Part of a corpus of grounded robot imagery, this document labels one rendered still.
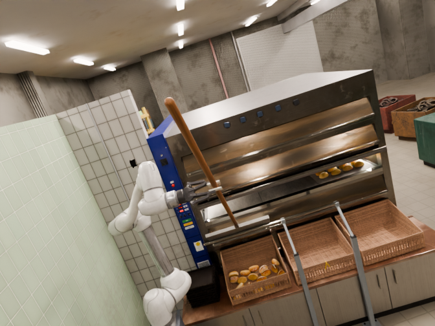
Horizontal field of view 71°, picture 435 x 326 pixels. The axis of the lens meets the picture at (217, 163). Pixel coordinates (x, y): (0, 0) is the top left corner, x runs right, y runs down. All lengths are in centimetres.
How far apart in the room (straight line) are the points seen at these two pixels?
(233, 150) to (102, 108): 122
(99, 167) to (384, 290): 277
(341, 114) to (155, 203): 200
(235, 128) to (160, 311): 159
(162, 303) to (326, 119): 204
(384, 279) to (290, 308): 85
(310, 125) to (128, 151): 168
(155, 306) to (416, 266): 219
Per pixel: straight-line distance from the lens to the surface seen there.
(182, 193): 159
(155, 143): 280
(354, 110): 308
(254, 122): 280
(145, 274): 341
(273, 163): 293
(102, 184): 305
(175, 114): 96
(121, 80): 1288
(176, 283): 232
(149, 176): 163
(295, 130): 290
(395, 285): 324
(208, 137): 279
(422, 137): 597
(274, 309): 299
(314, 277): 294
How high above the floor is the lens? 248
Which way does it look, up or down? 15 degrees down
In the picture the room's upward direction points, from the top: 19 degrees counter-clockwise
